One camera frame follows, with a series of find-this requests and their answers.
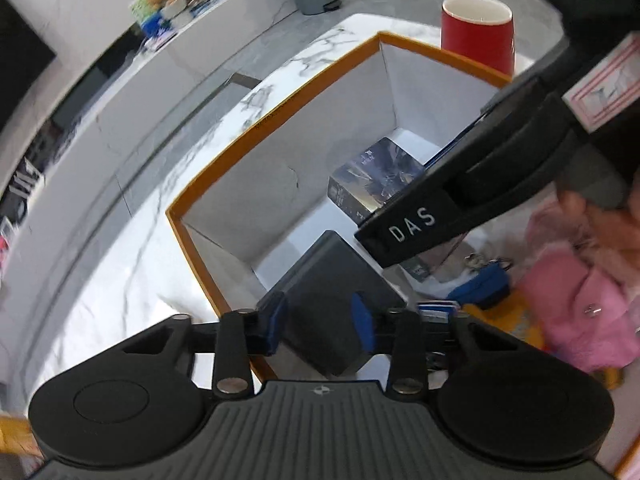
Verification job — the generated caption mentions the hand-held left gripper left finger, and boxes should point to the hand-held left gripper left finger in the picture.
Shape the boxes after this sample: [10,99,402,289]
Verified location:
[117,292,287,395]

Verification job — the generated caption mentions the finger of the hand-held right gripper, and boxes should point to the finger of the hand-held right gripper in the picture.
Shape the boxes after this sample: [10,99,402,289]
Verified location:
[424,104,508,169]

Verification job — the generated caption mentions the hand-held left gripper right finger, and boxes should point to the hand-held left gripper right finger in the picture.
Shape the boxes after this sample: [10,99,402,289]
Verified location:
[351,292,521,395]

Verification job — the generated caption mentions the dark grey gift box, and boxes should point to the dark grey gift box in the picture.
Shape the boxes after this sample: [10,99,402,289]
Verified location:
[257,231,408,379]

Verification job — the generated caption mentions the blue badge card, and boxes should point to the blue badge card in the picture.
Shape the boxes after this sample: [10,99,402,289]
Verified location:
[416,300,460,319]

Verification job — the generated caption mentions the dark printed card box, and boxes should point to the dark printed card box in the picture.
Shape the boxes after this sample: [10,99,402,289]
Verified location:
[327,137,427,224]

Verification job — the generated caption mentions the bear plush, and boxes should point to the bear plush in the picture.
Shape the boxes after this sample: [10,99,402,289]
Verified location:
[446,259,543,348]

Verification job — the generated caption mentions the orange cardboard box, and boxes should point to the orange cardboard box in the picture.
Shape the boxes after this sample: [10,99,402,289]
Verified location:
[166,31,518,386]

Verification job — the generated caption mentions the pink wallet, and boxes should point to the pink wallet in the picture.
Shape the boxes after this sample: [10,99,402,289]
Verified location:
[520,250,640,375]

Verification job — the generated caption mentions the person's right hand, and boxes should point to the person's right hand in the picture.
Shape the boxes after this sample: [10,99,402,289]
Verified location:
[557,191,640,263]

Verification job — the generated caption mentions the red mug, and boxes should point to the red mug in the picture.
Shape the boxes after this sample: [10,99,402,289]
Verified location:
[441,0,516,79]

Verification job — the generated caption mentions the white marble television stand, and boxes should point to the white marble television stand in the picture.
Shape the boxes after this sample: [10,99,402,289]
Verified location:
[0,0,306,261]

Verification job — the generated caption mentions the blue floral box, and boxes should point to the blue floral box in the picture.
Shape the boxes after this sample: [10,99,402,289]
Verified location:
[140,15,169,37]

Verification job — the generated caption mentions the wall-mounted television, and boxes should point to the wall-mounted television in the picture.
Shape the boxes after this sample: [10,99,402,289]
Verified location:
[0,0,57,131]

